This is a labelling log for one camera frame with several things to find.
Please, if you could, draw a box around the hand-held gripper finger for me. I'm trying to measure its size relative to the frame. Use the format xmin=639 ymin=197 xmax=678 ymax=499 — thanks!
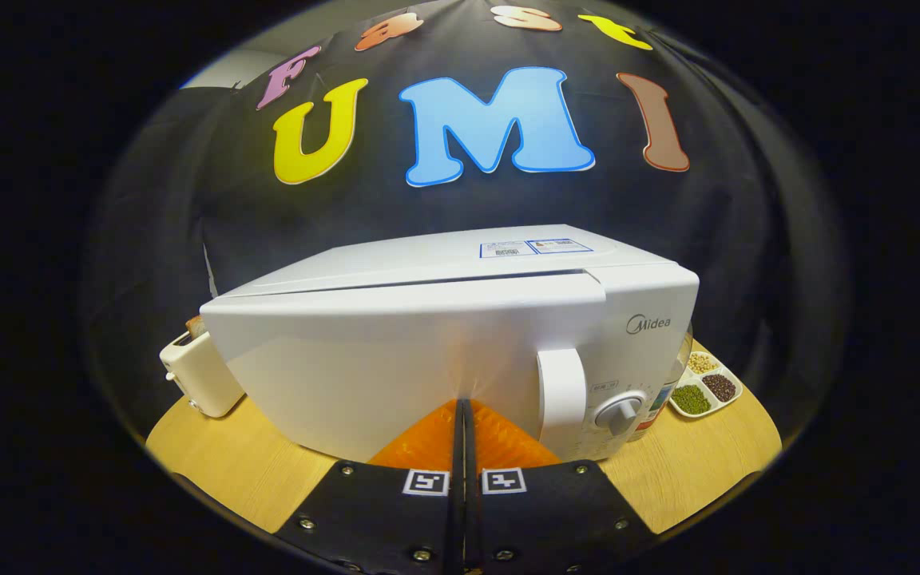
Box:
xmin=464 ymin=398 xmax=660 ymax=575
xmin=275 ymin=398 xmax=462 ymax=575

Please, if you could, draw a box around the white microwave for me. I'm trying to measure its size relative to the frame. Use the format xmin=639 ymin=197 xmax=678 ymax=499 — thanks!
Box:
xmin=200 ymin=224 xmax=700 ymax=466

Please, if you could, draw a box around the clear plastic bottle red label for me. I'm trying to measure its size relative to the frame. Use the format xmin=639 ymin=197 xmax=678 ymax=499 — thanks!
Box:
xmin=628 ymin=319 xmax=694 ymax=442

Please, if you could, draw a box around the white divided dish of beans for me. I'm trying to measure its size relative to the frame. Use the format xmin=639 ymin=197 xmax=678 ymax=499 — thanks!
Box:
xmin=668 ymin=351 xmax=744 ymax=418

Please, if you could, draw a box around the cream toaster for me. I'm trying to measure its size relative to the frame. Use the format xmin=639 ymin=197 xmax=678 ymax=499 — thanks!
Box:
xmin=159 ymin=329 xmax=246 ymax=418

